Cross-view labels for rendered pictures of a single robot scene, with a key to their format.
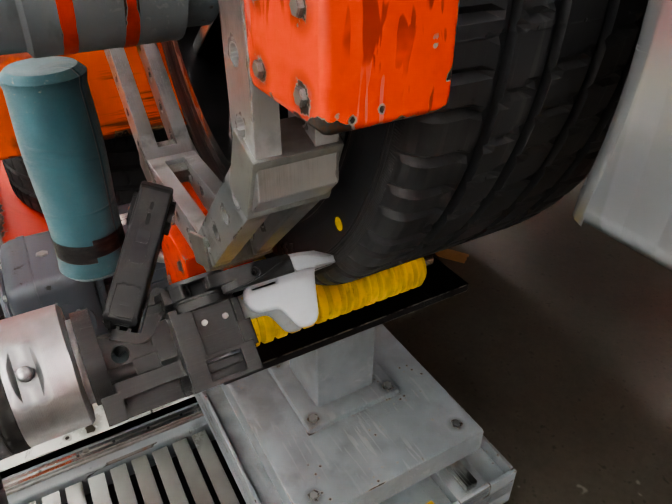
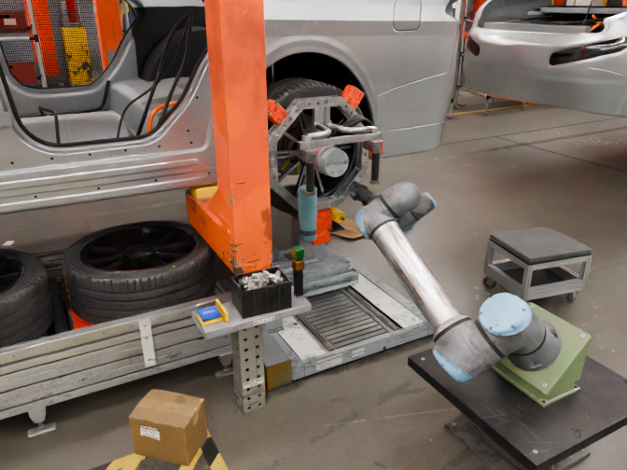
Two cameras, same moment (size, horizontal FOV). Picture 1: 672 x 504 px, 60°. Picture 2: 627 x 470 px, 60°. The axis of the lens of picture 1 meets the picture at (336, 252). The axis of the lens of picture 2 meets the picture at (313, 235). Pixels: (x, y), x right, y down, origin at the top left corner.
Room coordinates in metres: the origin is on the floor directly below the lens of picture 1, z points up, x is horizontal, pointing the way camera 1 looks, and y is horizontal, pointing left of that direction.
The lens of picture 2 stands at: (0.54, 2.71, 1.53)
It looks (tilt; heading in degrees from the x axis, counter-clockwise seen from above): 23 degrees down; 271
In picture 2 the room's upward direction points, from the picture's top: straight up
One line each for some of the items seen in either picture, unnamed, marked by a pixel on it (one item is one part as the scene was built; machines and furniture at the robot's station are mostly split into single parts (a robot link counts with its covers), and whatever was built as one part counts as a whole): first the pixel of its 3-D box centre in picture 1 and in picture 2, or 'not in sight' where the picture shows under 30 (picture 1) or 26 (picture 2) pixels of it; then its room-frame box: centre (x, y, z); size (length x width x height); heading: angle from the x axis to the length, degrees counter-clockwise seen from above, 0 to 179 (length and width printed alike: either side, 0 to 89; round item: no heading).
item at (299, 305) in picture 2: not in sight; (252, 311); (0.82, 0.91, 0.44); 0.43 x 0.17 x 0.03; 30
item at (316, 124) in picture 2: not in sight; (312, 124); (0.60, 0.31, 1.03); 0.19 x 0.18 x 0.11; 120
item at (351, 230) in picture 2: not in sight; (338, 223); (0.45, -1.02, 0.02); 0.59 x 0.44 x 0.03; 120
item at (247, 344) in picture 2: not in sight; (247, 361); (0.84, 0.93, 0.21); 0.10 x 0.10 x 0.42; 30
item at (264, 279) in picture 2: not in sight; (260, 290); (0.78, 0.89, 0.51); 0.20 x 0.14 x 0.13; 26
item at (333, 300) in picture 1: (326, 293); (328, 210); (0.52, 0.01, 0.51); 0.29 x 0.06 x 0.06; 120
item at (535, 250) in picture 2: not in sight; (534, 268); (-0.61, -0.01, 0.17); 0.43 x 0.36 x 0.34; 20
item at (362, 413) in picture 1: (330, 335); (303, 242); (0.66, 0.01, 0.32); 0.40 x 0.30 x 0.28; 30
